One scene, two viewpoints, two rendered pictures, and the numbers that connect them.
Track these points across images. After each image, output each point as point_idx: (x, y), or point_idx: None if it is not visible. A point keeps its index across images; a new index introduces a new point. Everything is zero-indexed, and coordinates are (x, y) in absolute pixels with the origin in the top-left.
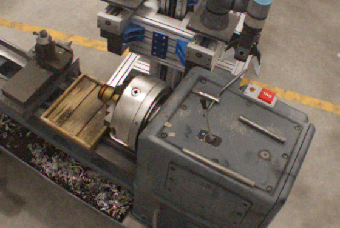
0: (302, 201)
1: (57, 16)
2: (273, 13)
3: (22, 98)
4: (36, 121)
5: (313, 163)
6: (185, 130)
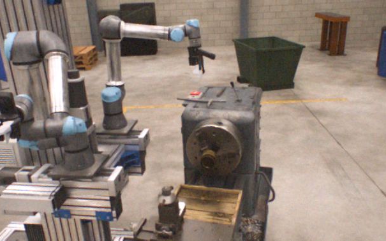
0: None
1: None
2: None
3: (230, 227)
4: None
5: (133, 197)
6: (239, 105)
